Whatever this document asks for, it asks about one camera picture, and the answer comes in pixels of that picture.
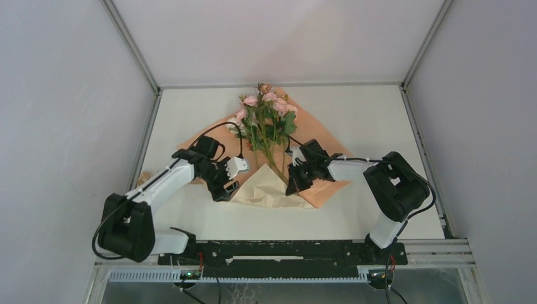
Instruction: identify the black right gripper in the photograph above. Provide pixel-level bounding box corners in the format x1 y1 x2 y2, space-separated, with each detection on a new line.
286 160 318 194

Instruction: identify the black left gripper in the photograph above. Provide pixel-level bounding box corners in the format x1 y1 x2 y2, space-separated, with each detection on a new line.
198 156 239 201

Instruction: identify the brown wrapping paper sheet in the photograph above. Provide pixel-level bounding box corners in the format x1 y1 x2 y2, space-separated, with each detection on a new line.
176 87 353 210

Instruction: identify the pink fake rose stem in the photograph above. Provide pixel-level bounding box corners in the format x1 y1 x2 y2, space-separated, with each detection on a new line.
256 83 300 181

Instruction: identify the pink fake rose sprig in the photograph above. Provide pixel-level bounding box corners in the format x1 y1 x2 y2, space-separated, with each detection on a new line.
227 92 269 168

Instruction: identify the tan ribbon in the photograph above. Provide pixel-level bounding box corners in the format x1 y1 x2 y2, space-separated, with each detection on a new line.
136 172 153 187

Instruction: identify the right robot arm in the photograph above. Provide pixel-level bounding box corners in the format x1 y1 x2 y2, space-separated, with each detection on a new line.
286 139 437 263

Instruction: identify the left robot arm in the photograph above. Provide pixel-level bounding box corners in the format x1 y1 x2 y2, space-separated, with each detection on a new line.
91 136 249 264

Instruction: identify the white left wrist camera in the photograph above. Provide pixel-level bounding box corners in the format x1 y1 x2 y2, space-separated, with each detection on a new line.
225 156 250 180

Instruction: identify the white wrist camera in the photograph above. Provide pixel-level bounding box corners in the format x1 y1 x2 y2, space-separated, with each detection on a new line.
225 156 250 180
290 146 306 167

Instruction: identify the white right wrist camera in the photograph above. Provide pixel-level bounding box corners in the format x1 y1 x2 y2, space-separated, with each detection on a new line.
290 146 306 167

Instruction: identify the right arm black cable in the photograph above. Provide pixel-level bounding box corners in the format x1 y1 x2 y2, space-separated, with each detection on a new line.
285 134 437 304

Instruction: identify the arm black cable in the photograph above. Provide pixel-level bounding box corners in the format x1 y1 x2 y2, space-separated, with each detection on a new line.
285 134 437 304
91 122 245 304

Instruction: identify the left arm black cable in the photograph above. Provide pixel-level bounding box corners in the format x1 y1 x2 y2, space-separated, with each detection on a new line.
91 122 245 304

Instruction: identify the black mounting base rail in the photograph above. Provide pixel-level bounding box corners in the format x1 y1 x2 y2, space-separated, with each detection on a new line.
158 240 408 279

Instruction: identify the white slotted cable duct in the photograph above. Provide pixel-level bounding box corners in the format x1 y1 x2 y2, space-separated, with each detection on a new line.
108 269 372 283

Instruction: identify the aluminium frame rail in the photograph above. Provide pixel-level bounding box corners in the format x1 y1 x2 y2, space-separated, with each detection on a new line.
94 238 477 269

